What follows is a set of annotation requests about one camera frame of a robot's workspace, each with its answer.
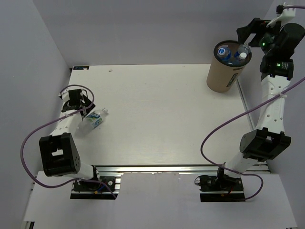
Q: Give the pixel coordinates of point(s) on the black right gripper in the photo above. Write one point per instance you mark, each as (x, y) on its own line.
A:
(243, 33)

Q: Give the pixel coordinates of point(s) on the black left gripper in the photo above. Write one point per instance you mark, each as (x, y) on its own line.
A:
(87, 103)

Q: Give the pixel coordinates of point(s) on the Pepsi-label bottle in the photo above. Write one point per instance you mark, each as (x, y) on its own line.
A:
(242, 48)

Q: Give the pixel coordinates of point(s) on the green-label bottle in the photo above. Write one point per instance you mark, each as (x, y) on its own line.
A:
(91, 121)

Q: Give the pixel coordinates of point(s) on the white-cap water bottle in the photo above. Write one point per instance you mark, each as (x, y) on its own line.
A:
(242, 56)

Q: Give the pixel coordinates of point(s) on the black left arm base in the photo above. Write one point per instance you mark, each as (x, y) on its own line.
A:
(107, 191)

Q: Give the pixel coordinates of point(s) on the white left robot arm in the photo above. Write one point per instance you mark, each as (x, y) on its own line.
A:
(59, 154)

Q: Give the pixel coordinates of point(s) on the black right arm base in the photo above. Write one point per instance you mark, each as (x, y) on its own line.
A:
(220, 188)

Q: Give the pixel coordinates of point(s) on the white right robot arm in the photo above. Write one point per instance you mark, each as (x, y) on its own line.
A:
(268, 139)

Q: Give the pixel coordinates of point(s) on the small blue table label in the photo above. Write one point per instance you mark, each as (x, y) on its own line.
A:
(80, 68)

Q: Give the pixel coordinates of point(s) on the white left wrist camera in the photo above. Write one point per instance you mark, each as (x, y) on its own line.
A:
(64, 95)

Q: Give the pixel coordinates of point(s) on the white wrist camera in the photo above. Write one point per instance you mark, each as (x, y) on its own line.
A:
(64, 95)
(285, 13)

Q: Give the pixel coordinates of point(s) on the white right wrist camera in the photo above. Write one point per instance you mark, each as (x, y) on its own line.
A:
(285, 13)

